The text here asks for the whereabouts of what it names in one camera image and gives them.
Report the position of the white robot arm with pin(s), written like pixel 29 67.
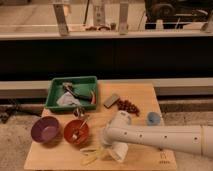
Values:
pixel 196 139

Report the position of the red bowl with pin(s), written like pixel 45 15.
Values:
pixel 76 132

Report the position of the purple bowl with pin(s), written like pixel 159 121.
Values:
pixel 45 130

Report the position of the grey rectangular block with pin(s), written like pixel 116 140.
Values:
pixel 111 100

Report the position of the orange carrot in tray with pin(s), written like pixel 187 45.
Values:
pixel 93 100

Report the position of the bunch of dark grapes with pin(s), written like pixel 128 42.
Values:
pixel 127 106

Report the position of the small metal object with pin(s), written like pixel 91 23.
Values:
pixel 80 113

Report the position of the dark tool in tray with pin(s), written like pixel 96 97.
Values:
pixel 68 86

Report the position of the grey cloth in tray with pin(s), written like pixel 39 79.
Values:
pixel 68 99

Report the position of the green plastic tray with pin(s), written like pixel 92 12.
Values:
pixel 83 84

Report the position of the light blue cup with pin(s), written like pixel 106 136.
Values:
pixel 153 119

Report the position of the wooden board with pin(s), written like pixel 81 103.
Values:
pixel 59 155

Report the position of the white paper cup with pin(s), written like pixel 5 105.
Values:
pixel 118 151

